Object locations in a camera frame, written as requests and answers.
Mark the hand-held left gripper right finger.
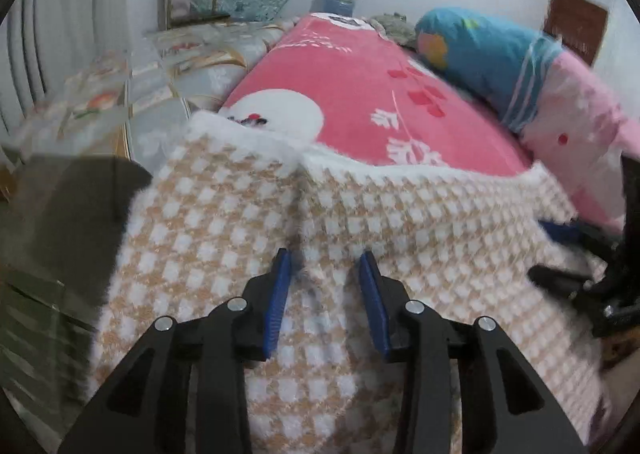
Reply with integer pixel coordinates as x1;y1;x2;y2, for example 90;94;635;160
359;250;588;454

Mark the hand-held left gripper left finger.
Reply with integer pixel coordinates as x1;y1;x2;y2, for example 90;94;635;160
57;248;293;454

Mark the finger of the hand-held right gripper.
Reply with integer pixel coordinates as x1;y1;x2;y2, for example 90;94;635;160
527;265;608;297
537;219;623;260

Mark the beige white checked knit cardigan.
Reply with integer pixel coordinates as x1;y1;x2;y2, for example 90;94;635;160
85;112;621;454

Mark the pink white quilt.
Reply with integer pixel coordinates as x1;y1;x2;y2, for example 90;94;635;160
520;49;640;235

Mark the blue patterned pillow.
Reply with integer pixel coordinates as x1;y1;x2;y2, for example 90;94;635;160
414;8;566;132

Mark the brown door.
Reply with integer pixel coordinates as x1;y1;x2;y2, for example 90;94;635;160
542;0;611;68

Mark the pink fleece blanket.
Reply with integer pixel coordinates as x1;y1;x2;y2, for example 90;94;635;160
217;12;533;180

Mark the olive patterned cloth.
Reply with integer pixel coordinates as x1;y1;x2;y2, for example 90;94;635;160
370;13;418;48

